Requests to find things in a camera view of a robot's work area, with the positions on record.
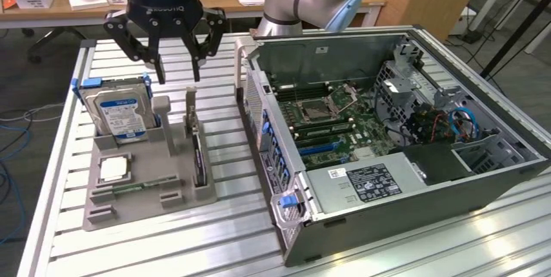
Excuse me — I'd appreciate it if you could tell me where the black graphics card green board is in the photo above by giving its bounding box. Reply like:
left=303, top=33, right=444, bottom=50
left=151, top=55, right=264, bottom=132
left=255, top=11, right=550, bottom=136
left=183, top=85, right=210, bottom=190

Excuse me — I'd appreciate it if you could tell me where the hard disk in blue caddy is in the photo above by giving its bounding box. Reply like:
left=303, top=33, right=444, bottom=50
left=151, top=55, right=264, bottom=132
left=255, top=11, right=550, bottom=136
left=71, top=72, right=161, bottom=145

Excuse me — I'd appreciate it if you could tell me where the black office chair base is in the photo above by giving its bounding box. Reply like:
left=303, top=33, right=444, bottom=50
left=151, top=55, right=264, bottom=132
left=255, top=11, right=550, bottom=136
left=20, top=25, right=89, bottom=64

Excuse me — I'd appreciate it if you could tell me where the CPU socket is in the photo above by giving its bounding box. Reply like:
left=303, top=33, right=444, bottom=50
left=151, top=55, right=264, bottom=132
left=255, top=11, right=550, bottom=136
left=300, top=97, right=335, bottom=123

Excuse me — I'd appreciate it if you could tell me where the silver socket cover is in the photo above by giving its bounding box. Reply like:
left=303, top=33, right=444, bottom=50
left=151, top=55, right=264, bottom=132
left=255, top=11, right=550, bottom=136
left=327, top=83, right=359, bottom=112

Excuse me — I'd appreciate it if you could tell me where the grey plastic parts rack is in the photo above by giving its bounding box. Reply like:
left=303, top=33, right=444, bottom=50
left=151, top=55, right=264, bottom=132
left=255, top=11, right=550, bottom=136
left=81, top=95, right=219, bottom=232

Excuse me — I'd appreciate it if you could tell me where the silver CPU chip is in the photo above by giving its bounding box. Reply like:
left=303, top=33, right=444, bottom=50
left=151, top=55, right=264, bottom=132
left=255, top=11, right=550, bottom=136
left=99, top=157, right=132, bottom=181

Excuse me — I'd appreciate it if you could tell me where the green RAM stick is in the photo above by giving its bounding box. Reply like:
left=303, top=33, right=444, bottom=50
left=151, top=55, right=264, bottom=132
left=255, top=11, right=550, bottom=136
left=295, top=123, right=351, bottom=139
left=111, top=178, right=164, bottom=196

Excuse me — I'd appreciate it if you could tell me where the blue expansion slot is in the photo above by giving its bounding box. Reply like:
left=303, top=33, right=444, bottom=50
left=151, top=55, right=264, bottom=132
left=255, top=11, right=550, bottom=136
left=299, top=142, right=342, bottom=157

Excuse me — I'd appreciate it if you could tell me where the green motherboard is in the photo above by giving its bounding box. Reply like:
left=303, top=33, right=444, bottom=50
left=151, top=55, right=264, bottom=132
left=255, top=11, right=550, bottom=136
left=274, top=78, right=410, bottom=171

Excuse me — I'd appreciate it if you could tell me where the silver metal disk bay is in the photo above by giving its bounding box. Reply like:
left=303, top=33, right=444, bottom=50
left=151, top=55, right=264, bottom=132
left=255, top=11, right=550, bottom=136
left=372, top=60, right=436, bottom=123

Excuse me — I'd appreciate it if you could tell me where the silver chipset heat sink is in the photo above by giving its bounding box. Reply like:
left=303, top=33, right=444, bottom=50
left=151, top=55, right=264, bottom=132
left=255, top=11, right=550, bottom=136
left=355, top=147, right=378, bottom=161

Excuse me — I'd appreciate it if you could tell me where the blue case release latch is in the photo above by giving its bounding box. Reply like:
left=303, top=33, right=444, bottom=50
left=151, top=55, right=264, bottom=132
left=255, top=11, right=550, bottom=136
left=278, top=194, right=302, bottom=209

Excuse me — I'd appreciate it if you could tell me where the white device red button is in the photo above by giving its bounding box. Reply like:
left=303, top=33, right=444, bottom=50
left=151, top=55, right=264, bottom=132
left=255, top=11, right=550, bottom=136
left=448, top=5, right=478, bottom=36

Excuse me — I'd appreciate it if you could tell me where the grey power supply unit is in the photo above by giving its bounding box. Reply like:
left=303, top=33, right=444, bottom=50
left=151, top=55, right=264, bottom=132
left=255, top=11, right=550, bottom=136
left=304, top=151, right=430, bottom=215

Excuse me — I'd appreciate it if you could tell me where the black foot pedal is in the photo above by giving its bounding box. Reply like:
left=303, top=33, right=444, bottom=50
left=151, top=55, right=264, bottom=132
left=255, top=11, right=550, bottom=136
left=460, top=30, right=487, bottom=45

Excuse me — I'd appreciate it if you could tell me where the black tripod pole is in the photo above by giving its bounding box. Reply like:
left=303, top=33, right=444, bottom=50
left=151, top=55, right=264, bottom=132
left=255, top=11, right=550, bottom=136
left=467, top=0, right=551, bottom=79

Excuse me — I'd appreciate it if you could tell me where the dark grey open PC case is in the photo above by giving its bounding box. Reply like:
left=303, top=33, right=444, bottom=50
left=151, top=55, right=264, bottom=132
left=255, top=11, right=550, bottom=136
left=234, top=24, right=551, bottom=267

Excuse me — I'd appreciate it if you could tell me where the grey perforated disk bay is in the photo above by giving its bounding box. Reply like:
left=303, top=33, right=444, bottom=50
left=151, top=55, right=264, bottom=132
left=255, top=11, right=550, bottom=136
left=451, top=133, right=526, bottom=176

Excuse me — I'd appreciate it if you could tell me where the white cable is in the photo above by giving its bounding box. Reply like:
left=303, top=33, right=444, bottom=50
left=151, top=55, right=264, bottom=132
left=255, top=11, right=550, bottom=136
left=0, top=103, right=64, bottom=123

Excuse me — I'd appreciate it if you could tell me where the black wire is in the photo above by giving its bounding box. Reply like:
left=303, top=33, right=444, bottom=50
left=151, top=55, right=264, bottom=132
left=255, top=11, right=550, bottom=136
left=372, top=85, right=412, bottom=149

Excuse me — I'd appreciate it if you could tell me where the blue network cable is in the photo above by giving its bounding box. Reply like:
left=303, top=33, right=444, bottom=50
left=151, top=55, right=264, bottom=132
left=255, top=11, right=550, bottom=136
left=0, top=124, right=35, bottom=246

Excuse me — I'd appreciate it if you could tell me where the red wire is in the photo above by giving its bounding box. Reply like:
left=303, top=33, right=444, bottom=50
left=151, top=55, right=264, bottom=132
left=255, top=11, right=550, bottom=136
left=430, top=112, right=455, bottom=144

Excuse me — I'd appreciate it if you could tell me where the blue wire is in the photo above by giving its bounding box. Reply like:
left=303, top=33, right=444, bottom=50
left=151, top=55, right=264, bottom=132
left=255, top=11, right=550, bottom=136
left=446, top=106, right=482, bottom=141

